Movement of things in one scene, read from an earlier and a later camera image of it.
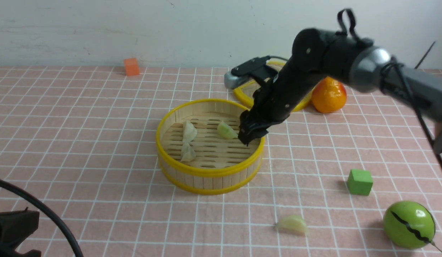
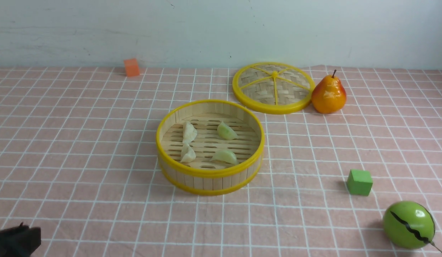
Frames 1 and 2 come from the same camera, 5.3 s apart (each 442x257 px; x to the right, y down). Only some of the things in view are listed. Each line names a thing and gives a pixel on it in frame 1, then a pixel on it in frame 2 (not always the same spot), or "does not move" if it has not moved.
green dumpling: [293, 223] to [226, 155]
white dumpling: [189, 132] does not move
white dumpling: [188, 153] does not move
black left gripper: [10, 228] to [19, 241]
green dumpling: [225, 132] does not move
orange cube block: [131, 66] does not move
